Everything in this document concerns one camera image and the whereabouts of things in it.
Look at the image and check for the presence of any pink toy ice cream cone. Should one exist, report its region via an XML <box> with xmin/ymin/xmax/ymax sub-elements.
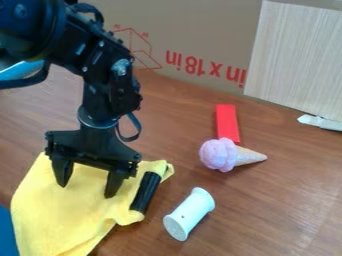
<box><xmin>197</xmin><ymin>136</ymin><xmax>270</xmax><ymax>174</ymax></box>

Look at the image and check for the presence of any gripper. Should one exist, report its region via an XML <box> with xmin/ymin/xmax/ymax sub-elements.
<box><xmin>42</xmin><ymin>123</ymin><xmax>143</xmax><ymax>199</ymax></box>

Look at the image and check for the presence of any yellow cloth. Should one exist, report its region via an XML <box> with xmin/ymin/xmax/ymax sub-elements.
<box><xmin>9</xmin><ymin>151</ymin><xmax>177</xmax><ymax>256</ymax></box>

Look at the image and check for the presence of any black cylinder toy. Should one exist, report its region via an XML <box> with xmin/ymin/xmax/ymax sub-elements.
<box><xmin>128</xmin><ymin>170</ymin><xmax>163</xmax><ymax>215</ymax></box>

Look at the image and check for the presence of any light wooden board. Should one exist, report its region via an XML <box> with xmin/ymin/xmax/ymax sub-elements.
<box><xmin>241</xmin><ymin>0</ymin><xmax>342</xmax><ymax>123</ymax></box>

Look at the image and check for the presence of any white spool toy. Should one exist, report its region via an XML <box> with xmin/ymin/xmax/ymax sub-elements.
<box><xmin>161</xmin><ymin>186</ymin><xmax>217</xmax><ymax>243</ymax></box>

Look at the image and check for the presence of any cardboard box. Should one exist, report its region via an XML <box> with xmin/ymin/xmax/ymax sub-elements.
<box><xmin>64</xmin><ymin>0</ymin><xmax>265</xmax><ymax>98</ymax></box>

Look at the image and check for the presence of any red block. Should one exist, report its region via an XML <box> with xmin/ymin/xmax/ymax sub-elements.
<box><xmin>215</xmin><ymin>103</ymin><xmax>242</xmax><ymax>145</ymax></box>

